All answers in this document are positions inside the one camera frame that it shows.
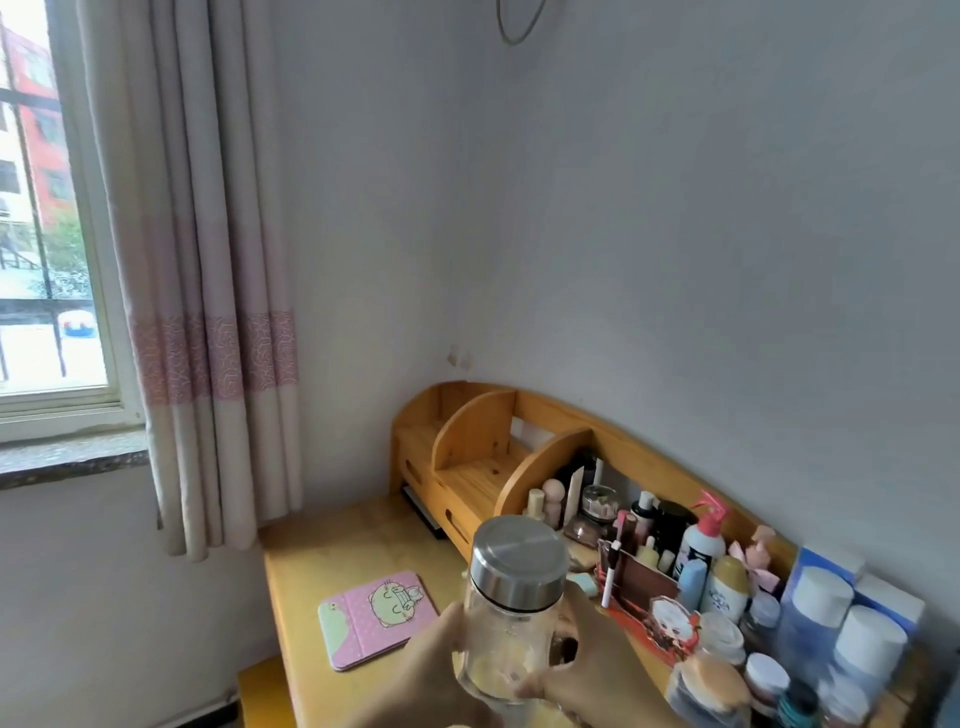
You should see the person's left hand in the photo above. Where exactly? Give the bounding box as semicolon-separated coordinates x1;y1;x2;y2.
348;601;505;728

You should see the person's right hand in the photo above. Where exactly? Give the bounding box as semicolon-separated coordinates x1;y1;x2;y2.
512;581;689;728

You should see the glass bottle with steel lid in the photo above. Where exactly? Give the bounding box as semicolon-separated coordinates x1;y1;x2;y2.
455;515;571;706

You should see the pink cartoon tablet case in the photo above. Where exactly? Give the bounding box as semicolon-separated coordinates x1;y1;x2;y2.
317;571;440;673

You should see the cartoon girl figure card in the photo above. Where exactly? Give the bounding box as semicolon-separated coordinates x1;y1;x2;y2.
646;596;700;643

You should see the red cosmetic tray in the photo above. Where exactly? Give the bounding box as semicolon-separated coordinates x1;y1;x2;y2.
596;539;703;665

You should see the tan powder puff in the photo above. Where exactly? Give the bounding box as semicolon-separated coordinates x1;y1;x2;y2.
663;653;754;728

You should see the white round jar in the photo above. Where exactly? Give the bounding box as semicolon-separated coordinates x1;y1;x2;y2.
693;611;748;669

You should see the light blue tube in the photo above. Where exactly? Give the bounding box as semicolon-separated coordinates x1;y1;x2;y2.
677;558;710;613

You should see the white bottle yellow cap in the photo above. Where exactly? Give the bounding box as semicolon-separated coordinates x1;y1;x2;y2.
701;554;751;624

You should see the wooden table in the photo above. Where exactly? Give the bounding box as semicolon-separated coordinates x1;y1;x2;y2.
238;491;676;728

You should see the dark jar white lid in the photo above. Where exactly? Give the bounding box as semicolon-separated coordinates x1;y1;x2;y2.
742;652;793;718

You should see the black flat device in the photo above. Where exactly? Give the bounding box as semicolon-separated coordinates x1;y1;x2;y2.
401;483;449;540

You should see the grey cap jar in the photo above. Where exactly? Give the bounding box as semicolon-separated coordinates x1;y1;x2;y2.
738;592;783;654

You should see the white pump bottle pink top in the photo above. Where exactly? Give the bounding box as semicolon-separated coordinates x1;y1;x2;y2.
673;491;730;583

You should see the black bottle white cap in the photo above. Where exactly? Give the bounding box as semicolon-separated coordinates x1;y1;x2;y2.
629;491;660;545

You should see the black cosmetic bottle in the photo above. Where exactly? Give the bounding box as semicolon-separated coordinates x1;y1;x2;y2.
653;500;699;560

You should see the glass dome jar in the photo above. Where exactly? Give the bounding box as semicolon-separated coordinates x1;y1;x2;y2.
563;484;621;549

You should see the ivory flat stick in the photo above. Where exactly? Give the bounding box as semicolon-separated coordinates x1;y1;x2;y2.
562;464;586;526

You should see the teal cap bottle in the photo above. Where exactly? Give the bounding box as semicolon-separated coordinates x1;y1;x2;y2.
776;678;823;728

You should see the beige makeup sponge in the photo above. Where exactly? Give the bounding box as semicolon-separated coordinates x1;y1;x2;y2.
541;478;568;530

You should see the pink bow pump bottle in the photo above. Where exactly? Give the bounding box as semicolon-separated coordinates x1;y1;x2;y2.
728;524;783;594

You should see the wooden desk organizer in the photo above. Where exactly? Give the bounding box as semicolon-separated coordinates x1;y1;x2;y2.
389;380;800;601

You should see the blue toner bottle white cap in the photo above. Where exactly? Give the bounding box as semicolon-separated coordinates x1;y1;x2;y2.
772;566;855;688
828;605;909;703

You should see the clear jar silver lid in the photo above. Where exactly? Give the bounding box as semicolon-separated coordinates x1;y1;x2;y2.
817;674;871;728

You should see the blue and white box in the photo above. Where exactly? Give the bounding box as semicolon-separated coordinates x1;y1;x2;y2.
853;573;928;639
779;541;868;609

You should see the grey stone windowsill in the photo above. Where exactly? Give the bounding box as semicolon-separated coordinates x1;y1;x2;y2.
0;427;151;493

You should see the pink and cream curtain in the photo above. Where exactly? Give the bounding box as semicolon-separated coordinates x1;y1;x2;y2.
74;0;305;562

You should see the white window frame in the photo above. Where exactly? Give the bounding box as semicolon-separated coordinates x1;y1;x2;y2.
0;0;148;444

